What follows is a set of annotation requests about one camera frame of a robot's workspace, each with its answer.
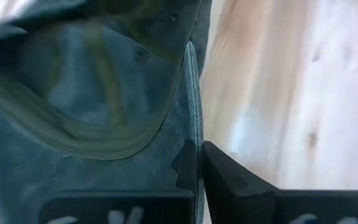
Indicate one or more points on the blue denim cap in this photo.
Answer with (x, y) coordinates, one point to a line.
(89, 77)

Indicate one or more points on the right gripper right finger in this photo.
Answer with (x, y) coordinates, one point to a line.
(259, 205)

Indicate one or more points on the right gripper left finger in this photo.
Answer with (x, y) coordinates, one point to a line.
(120, 208)

